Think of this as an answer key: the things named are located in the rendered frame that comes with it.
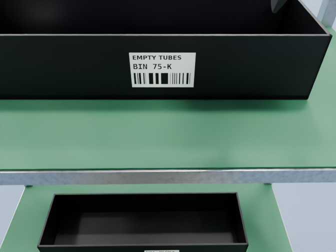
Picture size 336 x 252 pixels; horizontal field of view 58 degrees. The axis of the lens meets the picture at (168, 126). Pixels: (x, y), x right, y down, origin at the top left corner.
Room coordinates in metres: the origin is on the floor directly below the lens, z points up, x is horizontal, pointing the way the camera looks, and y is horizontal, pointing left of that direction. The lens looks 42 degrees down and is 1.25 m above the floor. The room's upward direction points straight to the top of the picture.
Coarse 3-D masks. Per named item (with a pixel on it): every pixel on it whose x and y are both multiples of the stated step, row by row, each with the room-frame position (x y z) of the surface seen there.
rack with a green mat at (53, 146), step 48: (0, 144) 0.29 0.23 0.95; (48, 144) 0.29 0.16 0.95; (96, 144) 0.29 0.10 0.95; (144, 144) 0.29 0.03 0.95; (192, 144) 0.29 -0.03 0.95; (240, 144) 0.29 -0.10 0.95; (288, 144) 0.29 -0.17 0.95; (48, 192) 0.64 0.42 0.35; (96, 192) 0.64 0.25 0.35; (144, 192) 0.64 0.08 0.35; (240, 192) 0.64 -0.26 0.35; (288, 240) 0.46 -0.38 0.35
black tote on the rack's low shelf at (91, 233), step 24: (168, 192) 0.56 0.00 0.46; (192, 192) 0.56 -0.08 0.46; (216, 192) 0.56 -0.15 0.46; (48, 216) 0.47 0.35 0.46; (72, 216) 0.53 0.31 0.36; (96, 216) 0.53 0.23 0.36; (120, 216) 0.53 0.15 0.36; (144, 216) 0.53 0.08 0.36; (168, 216) 0.53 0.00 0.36; (192, 216) 0.53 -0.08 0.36; (216, 216) 0.53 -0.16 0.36; (240, 216) 0.47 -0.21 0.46; (48, 240) 0.43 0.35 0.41; (72, 240) 0.45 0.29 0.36; (96, 240) 0.45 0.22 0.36; (120, 240) 0.45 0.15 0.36; (144, 240) 0.45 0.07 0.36; (168, 240) 0.45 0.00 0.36; (192, 240) 0.45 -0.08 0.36; (216, 240) 0.45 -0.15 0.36; (240, 240) 0.43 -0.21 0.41
